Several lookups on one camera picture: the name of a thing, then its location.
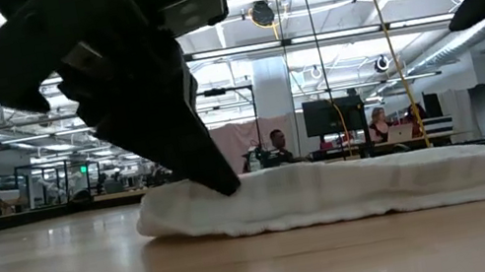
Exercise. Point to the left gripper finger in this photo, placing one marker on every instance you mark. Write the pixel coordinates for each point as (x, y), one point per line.
(142, 103)
(209, 132)

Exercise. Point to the white checked towel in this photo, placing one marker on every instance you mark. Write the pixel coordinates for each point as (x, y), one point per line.
(332, 190)

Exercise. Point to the pink curtain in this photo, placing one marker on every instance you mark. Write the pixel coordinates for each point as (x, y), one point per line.
(234, 147)

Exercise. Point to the clear water bottle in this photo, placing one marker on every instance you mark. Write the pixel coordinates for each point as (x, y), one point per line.
(254, 161)

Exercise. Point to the person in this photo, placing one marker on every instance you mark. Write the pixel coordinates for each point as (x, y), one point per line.
(279, 147)
(415, 118)
(378, 124)

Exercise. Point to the green exit sign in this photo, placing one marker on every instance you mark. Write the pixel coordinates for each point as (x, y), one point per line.
(83, 169)

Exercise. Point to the black monitor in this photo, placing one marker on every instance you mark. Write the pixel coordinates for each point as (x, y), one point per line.
(334, 115)

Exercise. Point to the striped box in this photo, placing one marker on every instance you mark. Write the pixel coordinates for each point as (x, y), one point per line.
(437, 125)

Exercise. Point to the silver laptop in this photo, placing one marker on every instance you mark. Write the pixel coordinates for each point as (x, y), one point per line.
(400, 133)

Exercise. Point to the black metal table frame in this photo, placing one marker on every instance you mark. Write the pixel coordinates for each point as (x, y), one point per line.
(12, 221)

